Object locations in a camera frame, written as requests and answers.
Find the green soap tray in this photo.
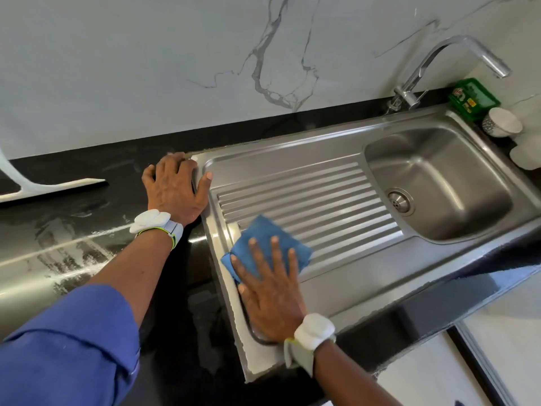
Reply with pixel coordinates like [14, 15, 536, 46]
[447, 77, 502, 125]

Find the chrome faucet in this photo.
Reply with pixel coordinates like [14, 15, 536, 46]
[384, 35, 513, 115]

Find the person's right hand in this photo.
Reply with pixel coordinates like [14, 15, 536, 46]
[230, 236, 309, 345]

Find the person's left forearm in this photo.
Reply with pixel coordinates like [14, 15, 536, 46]
[83, 228, 174, 328]

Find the white yellow spray bottle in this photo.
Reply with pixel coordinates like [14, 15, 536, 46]
[509, 135, 541, 173]

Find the person's right forearm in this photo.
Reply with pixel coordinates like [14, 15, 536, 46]
[313, 341, 405, 406]

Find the white bowl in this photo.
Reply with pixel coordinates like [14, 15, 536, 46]
[482, 106, 524, 139]

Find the stainless steel sink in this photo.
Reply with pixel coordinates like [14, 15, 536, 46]
[191, 104, 541, 384]

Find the blue white squeegee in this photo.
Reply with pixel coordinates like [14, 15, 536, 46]
[0, 148, 108, 205]

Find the person's left hand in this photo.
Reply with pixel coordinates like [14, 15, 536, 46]
[141, 152, 214, 227]

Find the blue cloth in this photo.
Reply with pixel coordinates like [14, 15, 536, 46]
[220, 214, 314, 284]

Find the white left wrist tracker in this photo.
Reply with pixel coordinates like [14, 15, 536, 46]
[128, 209, 185, 250]

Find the metal drain strainer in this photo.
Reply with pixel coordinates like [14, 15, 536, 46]
[385, 187, 416, 218]

